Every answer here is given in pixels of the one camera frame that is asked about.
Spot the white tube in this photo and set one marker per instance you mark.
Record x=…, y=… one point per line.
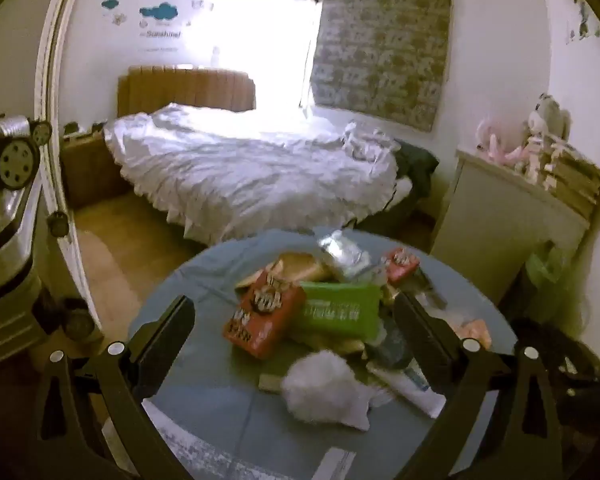
x=410, y=390

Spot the bed with tan headboard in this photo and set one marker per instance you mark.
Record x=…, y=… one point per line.
x=180, y=90

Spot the blue star print tablecloth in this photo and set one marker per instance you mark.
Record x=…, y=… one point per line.
x=205, y=410

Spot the orange wrapper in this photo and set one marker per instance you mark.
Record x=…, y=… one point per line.
x=472, y=330

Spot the dark wrapper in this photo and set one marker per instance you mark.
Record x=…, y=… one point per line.
x=390, y=345

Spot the wooden nightstand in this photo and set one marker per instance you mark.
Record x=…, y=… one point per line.
x=90, y=170

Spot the grey plush toy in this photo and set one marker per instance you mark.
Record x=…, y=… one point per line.
x=545, y=120

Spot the small animal wall stickers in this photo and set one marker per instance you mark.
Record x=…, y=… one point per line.
x=580, y=20

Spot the crumpled white tissue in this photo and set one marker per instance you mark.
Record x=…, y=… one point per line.
x=320, y=390

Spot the silver foil bag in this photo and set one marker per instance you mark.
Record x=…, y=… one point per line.
x=345, y=255

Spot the small red packet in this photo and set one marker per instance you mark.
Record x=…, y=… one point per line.
x=400, y=262

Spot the red snack box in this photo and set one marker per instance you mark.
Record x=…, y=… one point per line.
x=260, y=315

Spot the cloud wall stickers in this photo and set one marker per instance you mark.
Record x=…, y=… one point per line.
x=157, y=11

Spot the tan paper wrapper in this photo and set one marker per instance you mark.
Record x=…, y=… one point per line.
x=300, y=265

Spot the white door frame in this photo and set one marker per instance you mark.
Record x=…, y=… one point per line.
x=47, y=60

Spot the dark green blanket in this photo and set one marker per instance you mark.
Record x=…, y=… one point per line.
x=420, y=165

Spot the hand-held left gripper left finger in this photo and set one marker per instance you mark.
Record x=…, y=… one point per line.
x=167, y=332

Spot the green packet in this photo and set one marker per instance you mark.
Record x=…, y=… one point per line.
x=330, y=310

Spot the crumpled white cloth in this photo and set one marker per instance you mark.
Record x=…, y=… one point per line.
x=365, y=142

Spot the stack of books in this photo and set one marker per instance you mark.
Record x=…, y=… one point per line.
x=575, y=180

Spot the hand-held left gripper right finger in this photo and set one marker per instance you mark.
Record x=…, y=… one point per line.
x=420, y=335

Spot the silver ribbed suitcase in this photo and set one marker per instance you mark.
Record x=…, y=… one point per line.
x=0, y=240

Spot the floral roman blind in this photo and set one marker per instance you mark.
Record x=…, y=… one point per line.
x=380, y=45

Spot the white ruffled duvet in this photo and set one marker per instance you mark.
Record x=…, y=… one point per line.
x=230, y=160

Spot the white cabinet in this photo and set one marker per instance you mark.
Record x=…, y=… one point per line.
x=490, y=220

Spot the pink plush toy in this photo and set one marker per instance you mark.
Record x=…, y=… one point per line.
x=500, y=147

